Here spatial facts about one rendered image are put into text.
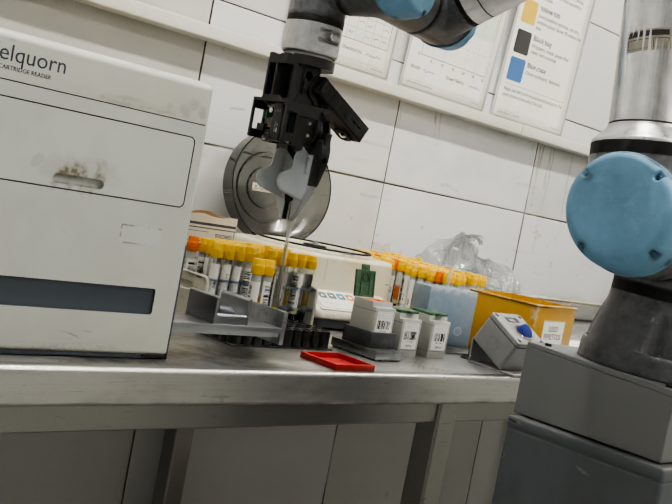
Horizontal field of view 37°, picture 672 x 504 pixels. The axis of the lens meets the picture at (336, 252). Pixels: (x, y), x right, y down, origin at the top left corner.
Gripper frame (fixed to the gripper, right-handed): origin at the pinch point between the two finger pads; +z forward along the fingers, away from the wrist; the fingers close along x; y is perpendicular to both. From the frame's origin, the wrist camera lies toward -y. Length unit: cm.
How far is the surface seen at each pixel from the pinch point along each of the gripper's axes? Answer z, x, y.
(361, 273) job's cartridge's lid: 7.0, 2.7, -12.4
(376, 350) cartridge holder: 16.5, 9.6, -11.0
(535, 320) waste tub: 10.5, 9.3, -46.8
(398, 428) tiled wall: 47, -51, -89
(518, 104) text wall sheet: -34, -49, -108
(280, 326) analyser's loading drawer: 13.7, 11.5, 8.5
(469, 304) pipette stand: 9.9, 2.1, -38.5
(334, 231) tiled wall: 4, -51, -56
